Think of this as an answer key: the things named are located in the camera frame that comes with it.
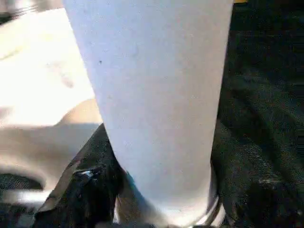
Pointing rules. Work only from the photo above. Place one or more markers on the black work mat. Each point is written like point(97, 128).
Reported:
point(266, 57)

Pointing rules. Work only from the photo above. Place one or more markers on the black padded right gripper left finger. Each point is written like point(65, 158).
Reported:
point(83, 190)

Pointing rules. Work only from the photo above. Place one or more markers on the white plastic table leg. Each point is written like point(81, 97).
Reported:
point(152, 95)

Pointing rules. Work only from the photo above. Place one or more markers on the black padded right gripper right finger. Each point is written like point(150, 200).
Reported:
point(256, 180)

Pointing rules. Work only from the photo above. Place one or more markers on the white plastic table top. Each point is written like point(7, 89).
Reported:
point(42, 95)

